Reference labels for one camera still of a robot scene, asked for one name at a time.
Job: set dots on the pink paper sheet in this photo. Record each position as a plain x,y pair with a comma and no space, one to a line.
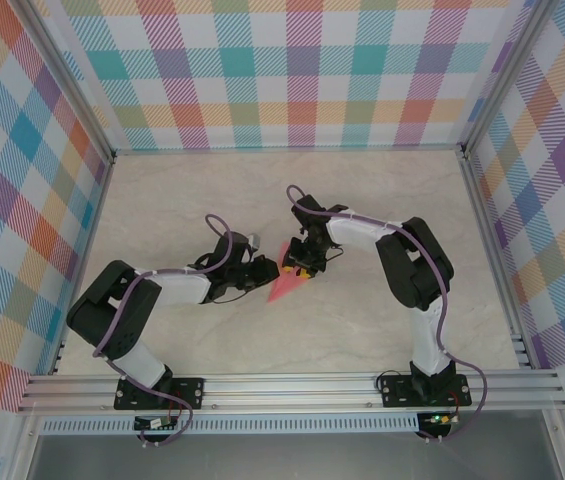
282,290

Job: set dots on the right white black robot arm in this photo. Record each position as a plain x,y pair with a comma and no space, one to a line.
357,232

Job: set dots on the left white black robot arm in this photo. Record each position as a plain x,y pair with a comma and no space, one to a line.
182,290

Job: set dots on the left small circuit board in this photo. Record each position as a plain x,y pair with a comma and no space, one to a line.
154,425

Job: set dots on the small circuit board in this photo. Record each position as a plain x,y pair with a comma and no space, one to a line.
437,419
154,425

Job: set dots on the grey metal panel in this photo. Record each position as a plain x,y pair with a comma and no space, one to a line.
287,457

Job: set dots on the right small circuit board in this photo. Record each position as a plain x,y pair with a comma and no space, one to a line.
437,419

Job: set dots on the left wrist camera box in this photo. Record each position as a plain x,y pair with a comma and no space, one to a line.
255,241

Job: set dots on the long aluminium table edge rail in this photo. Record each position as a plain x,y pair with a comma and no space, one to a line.
287,148

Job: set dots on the wide aluminium mounting rail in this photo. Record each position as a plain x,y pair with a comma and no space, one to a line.
287,392

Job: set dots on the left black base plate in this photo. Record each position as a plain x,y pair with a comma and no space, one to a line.
189,390

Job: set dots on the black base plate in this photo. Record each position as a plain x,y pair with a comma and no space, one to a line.
189,390
397,390

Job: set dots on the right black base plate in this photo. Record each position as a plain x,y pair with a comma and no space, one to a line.
397,390

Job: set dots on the right aluminium frame post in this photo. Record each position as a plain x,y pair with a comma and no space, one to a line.
498,75

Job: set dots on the aluminium frame post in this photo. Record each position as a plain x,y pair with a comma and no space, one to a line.
498,75
71,75

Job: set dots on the left aluminium frame post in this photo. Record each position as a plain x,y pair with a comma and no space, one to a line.
71,75

